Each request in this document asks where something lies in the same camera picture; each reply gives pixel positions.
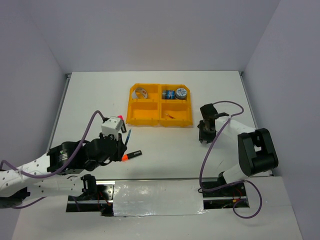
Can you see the pink cap black highlighter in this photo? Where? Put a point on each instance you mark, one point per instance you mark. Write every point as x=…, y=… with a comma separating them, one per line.
x=123, y=126

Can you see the silver clear tape roll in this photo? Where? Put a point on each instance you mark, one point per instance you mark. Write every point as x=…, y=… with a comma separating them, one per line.
x=139, y=93

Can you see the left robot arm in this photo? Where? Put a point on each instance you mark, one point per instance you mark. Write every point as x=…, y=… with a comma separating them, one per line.
x=59, y=171

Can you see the orange cap black highlighter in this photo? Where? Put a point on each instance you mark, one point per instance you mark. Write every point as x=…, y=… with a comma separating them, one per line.
x=131, y=155

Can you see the red pen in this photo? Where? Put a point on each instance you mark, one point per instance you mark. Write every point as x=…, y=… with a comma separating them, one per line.
x=170, y=116

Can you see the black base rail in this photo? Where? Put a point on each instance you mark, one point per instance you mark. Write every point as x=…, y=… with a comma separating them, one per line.
x=102, y=201

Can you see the silver foil covered panel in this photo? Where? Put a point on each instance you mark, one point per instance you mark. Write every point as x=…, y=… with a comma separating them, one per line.
x=157, y=198

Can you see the yellow four-compartment organizer tray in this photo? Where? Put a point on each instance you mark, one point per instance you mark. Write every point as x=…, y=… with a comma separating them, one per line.
x=151, y=111

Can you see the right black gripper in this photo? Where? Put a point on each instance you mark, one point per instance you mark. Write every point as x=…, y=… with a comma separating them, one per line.
x=202, y=136

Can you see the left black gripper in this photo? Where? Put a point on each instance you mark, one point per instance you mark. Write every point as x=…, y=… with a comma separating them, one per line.
x=122, y=148

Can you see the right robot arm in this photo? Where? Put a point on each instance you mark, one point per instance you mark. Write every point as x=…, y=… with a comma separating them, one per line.
x=255, y=148

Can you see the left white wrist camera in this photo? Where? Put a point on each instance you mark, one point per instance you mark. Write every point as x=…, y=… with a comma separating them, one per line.
x=111, y=126

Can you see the blue pen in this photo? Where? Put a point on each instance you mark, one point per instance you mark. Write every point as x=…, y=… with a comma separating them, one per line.
x=128, y=136

